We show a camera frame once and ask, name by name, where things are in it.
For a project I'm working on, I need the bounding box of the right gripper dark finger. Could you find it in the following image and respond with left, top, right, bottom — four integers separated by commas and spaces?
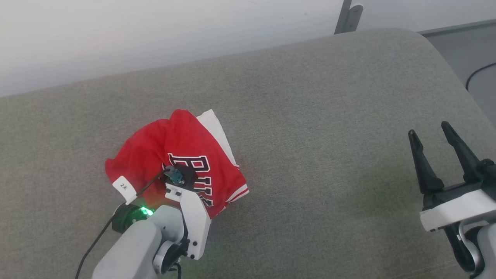
441, 121, 483, 183
408, 129, 445, 195

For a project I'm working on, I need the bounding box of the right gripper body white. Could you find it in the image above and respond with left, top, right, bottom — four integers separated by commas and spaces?
420, 176, 496, 233

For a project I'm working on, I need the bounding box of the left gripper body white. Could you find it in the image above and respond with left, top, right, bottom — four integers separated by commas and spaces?
165, 184, 212, 260

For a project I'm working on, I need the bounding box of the red Bulls basketball jersey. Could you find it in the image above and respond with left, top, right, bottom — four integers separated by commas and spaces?
105, 109, 249, 219

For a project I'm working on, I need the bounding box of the grey fabric sofa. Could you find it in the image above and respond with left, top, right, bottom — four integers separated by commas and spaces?
0, 28, 496, 279

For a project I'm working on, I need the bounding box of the left teal cable connector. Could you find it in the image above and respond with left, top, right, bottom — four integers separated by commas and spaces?
164, 165, 185, 185

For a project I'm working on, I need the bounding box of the white paper cable tag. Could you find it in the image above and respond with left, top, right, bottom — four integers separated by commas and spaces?
112, 175, 138, 205

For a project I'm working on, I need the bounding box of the black cable on floor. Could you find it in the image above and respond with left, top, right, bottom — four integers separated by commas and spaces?
465, 62, 496, 92

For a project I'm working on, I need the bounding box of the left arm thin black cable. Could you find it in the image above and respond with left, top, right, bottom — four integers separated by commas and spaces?
76, 167, 171, 279

